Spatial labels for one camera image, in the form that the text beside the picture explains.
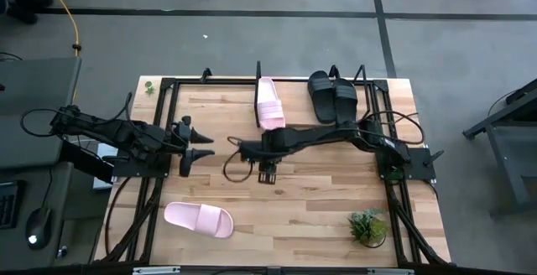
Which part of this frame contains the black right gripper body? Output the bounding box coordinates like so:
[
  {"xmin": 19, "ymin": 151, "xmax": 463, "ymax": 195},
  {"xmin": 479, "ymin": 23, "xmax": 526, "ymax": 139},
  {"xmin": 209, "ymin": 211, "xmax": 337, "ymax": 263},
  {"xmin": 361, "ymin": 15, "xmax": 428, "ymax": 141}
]
[{"xmin": 239, "ymin": 139, "xmax": 280, "ymax": 175}]

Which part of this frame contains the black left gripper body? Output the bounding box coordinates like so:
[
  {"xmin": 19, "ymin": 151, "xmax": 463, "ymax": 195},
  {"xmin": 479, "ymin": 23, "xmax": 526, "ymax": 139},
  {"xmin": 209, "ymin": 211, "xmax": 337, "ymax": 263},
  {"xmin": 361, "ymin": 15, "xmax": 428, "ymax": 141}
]
[{"xmin": 173, "ymin": 115, "xmax": 194, "ymax": 179}]

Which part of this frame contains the pink rubber slide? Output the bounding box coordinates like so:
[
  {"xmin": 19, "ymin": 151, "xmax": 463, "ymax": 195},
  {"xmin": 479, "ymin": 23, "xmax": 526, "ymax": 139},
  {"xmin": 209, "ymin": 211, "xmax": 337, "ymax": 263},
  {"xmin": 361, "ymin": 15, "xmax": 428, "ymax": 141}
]
[
  {"xmin": 256, "ymin": 76, "xmax": 287, "ymax": 132},
  {"xmin": 163, "ymin": 200, "xmax": 235, "ymax": 240}
]

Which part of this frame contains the black metal shoe shelf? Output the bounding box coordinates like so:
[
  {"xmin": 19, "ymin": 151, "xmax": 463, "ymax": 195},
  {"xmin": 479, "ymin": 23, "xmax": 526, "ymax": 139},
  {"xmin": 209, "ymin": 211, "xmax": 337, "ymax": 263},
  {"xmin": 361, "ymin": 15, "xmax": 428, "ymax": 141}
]
[{"xmin": 253, "ymin": 60, "xmax": 373, "ymax": 130}]

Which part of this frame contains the white box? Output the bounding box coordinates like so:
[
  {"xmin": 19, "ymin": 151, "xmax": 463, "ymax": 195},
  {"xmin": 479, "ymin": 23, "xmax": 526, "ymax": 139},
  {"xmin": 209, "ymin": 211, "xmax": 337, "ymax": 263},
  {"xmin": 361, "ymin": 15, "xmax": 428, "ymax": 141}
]
[{"xmin": 91, "ymin": 142, "xmax": 122, "ymax": 191}]

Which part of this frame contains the small potted green plant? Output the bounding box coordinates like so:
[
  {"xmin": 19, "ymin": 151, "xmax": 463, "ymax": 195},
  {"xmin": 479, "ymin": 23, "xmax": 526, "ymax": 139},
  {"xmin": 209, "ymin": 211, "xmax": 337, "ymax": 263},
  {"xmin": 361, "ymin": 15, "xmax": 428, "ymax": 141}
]
[{"xmin": 347, "ymin": 207, "xmax": 389, "ymax": 250}]

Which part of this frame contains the dark grey desk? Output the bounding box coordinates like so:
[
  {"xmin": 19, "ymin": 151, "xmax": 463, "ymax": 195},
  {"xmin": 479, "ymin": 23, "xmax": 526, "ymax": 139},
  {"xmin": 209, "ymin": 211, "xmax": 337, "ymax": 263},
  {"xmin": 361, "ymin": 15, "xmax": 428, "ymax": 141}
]
[{"xmin": 0, "ymin": 160, "xmax": 106, "ymax": 270}]

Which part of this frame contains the grey desk top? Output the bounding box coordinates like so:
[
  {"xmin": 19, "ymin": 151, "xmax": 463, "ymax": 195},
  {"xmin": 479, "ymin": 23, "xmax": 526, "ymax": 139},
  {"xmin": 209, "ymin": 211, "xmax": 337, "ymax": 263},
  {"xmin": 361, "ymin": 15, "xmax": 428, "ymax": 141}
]
[{"xmin": 0, "ymin": 55, "xmax": 83, "ymax": 170}]

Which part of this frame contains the black computer mouse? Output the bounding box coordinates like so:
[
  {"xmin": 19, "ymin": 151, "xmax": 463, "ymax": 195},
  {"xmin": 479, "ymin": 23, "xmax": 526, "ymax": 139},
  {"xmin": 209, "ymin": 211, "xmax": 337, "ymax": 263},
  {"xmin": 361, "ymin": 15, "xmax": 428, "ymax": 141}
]
[{"xmin": 23, "ymin": 205, "xmax": 55, "ymax": 252}]

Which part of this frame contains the black keyboard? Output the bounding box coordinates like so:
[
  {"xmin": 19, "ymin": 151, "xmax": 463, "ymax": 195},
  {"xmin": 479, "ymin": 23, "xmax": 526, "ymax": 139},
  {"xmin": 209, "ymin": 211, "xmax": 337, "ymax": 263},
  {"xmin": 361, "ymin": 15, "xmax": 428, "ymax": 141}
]
[{"xmin": 0, "ymin": 180, "xmax": 21, "ymax": 231}]

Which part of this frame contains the dark grey metal table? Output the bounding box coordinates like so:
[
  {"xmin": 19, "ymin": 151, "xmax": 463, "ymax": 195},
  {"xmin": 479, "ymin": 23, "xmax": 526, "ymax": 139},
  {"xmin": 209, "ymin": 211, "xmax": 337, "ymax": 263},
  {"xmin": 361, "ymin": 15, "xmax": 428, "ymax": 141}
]
[{"xmin": 461, "ymin": 76, "xmax": 537, "ymax": 220}]

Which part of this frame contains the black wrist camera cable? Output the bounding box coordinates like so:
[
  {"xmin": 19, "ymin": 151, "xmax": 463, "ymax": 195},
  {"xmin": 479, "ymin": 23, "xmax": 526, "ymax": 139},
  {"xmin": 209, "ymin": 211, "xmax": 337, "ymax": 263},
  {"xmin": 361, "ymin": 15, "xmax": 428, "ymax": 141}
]
[{"xmin": 222, "ymin": 135, "xmax": 256, "ymax": 184}]

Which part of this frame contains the black aluminium rig frame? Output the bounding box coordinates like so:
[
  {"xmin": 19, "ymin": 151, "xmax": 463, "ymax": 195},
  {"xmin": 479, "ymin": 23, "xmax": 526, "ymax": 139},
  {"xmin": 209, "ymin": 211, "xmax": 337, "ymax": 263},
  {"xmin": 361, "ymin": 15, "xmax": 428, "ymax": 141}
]
[{"xmin": 92, "ymin": 65, "xmax": 453, "ymax": 275}]

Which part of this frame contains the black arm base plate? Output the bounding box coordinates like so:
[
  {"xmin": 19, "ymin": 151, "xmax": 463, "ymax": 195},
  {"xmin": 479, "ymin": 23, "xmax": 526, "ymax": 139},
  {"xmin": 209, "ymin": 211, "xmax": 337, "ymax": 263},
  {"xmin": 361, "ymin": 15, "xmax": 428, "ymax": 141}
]
[
  {"xmin": 112, "ymin": 156, "xmax": 172, "ymax": 179},
  {"xmin": 374, "ymin": 146, "xmax": 438, "ymax": 183}
]

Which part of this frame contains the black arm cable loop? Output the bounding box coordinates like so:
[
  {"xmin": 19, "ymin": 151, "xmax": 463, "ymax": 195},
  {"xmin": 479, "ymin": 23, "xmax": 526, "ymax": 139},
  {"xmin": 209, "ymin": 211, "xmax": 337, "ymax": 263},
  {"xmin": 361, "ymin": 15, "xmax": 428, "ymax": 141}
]
[
  {"xmin": 100, "ymin": 91, "xmax": 134, "ymax": 126},
  {"xmin": 362, "ymin": 110, "xmax": 425, "ymax": 146},
  {"xmin": 19, "ymin": 106, "xmax": 65, "ymax": 139}
]

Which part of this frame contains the dark hose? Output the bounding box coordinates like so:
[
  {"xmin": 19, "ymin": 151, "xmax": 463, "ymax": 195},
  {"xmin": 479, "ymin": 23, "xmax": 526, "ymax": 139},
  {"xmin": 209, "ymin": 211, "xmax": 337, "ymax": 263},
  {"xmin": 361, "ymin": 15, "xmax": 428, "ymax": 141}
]
[{"xmin": 103, "ymin": 176, "xmax": 128, "ymax": 256}]

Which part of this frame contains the grey metal bracket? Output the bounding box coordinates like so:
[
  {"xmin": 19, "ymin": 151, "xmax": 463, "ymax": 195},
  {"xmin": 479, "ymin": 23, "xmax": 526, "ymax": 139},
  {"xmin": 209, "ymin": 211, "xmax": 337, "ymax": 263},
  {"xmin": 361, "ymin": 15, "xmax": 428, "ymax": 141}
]
[
  {"xmin": 367, "ymin": 267, "xmax": 416, "ymax": 275},
  {"xmin": 132, "ymin": 266, "xmax": 182, "ymax": 275}
]

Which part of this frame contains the yellow cable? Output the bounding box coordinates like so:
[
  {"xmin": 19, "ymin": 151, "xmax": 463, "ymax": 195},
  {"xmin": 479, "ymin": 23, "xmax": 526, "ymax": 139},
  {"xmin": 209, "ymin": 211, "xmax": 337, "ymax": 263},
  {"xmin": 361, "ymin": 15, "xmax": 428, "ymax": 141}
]
[{"xmin": 37, "ymin": 0, "xmax": 81, "ymax": 102}]

